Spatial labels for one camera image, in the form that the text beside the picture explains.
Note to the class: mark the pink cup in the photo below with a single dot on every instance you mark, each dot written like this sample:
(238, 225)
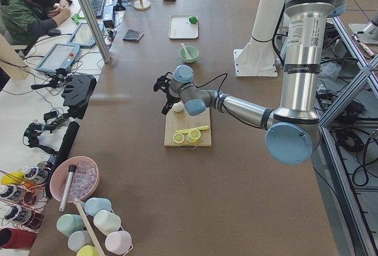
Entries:
(119, 242)

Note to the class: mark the green lime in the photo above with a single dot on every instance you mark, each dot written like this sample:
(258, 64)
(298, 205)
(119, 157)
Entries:
(193, 20)

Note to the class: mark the pale blue cup lower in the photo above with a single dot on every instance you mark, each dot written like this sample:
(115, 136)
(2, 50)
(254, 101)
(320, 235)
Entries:
(79, 239)

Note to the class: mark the blue teach pendant near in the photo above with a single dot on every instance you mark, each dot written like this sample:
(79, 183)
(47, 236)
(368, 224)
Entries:
(60, 56)

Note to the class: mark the white cup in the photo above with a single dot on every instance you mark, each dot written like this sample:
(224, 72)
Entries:
(107, 222)

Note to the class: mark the mint green cup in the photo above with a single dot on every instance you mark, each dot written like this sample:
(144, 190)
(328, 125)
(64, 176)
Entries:
(67, 224)

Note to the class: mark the grey folded cloth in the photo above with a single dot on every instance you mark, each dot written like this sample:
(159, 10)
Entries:
(133, 36)

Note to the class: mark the blue teach pendant far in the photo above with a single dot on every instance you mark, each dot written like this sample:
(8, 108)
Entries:
(82, 36)

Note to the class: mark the wooden cup rack handle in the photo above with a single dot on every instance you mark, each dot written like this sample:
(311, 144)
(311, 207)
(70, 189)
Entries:
(89, 227)

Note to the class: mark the wooden cutting board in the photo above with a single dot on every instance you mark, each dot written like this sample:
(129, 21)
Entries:
(182, 120)

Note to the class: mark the lemon slice stack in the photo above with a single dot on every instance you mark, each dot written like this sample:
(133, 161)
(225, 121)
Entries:
(193, 135)

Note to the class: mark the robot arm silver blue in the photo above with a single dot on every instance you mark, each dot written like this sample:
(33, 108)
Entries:
(292, 132)

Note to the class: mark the person in green jacket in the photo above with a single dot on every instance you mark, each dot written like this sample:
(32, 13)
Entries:
(28, 20)

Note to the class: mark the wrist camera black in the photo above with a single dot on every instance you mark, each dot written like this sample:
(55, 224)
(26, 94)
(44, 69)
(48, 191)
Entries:
(162, 83)

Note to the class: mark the metal muddler stick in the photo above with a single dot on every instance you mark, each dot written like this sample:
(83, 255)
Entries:
(66, 191)

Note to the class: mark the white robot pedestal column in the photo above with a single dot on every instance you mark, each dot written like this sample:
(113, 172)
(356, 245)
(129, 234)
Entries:
(257, 58)

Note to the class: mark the yellow cup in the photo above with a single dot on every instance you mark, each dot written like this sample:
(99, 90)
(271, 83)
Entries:
(88, 250)

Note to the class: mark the lemon slice single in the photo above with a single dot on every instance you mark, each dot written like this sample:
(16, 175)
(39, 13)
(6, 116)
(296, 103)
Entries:
(178, 138)

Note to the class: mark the light blue cup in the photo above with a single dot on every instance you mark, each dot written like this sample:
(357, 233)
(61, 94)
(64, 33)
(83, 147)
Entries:
(96, 204)

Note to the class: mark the light green bowl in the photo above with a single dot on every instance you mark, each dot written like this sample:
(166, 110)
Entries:
(193, 51)

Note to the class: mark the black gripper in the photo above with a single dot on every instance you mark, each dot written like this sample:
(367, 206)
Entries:
(170, 97)

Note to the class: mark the yellow plastic knife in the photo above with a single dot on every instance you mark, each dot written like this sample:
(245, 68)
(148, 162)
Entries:
(186, 131)

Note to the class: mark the blue teach pendant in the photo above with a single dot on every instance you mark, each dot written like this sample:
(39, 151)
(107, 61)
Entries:
(82, 36)
(60, 56)

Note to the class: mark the pink bowl with ice cubes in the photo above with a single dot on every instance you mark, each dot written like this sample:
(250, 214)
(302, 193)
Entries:
(85, 179)

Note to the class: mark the aluminium frame post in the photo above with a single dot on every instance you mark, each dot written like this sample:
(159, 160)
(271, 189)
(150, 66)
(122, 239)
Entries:
(94, 27)

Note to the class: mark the copper wire bottle rack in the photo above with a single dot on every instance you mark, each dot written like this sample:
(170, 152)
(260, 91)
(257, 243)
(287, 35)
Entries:
(22, 202)

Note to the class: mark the cream rabbit tray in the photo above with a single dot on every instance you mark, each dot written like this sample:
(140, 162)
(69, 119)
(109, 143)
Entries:
(181, 28)

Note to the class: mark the black computer mouse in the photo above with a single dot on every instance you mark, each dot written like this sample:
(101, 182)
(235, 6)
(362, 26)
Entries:
(53, 32)

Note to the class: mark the white spoon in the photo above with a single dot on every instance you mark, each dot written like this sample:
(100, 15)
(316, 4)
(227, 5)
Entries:
(185, 51)

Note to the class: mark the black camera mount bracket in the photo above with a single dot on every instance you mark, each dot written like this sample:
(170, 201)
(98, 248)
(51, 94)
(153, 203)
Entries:
(77, 93)

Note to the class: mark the black keyboard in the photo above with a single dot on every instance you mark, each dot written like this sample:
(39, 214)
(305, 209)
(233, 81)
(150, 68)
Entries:
(97, 7)

